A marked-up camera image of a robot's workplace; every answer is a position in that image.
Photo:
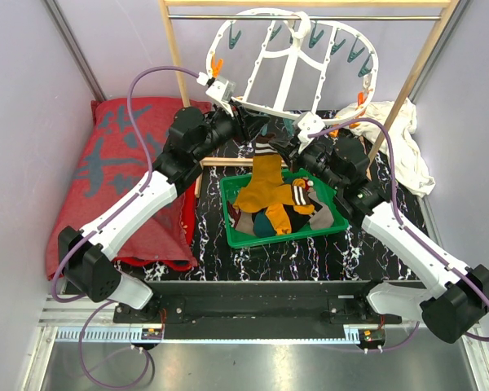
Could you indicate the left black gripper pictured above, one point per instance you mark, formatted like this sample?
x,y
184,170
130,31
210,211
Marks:
x,y
253,123

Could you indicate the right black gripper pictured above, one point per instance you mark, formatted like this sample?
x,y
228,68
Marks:
x,y
294,157

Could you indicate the mustard striped sock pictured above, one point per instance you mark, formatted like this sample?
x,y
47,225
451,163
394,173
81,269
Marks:
x,y
287,195
266,176

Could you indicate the white oval clip hanger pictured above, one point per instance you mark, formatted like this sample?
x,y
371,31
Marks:
x,y
300,42

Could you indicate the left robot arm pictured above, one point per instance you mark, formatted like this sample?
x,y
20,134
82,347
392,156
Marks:
x,y
85,255

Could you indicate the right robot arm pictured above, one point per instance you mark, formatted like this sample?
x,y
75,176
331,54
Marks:
x,y
453,297

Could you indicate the green plastic basket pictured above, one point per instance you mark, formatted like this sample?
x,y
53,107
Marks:
x,y
230,187

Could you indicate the grey black sock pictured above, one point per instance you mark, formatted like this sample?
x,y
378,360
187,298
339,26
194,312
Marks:
x,y
321,218

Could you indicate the dark teal sock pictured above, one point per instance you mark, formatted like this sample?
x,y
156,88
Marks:
x,y
262,226

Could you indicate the black marbled mat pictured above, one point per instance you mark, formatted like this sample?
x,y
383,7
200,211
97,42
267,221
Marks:
x,y
349,254

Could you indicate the white crumpled cloth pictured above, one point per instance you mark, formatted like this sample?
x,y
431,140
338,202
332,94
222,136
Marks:
x,y
411,169

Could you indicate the metal hanging rod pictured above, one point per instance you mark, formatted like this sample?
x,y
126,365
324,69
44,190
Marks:
x,y
375,17

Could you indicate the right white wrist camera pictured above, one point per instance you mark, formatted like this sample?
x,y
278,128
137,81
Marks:
x,y
305,126

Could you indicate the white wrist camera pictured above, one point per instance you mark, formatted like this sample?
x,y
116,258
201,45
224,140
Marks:
x,y
219,90
305,126

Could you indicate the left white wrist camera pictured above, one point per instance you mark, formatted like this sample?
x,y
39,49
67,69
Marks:
x,y
219,90

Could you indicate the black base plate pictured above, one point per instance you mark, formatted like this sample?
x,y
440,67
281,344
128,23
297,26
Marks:
x,y
337,301

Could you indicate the wooden clothes rack frame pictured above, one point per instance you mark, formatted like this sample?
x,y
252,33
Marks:
x,y
342,85

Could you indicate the aluminium rail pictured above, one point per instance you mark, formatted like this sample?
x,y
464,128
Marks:
x,y
114,325

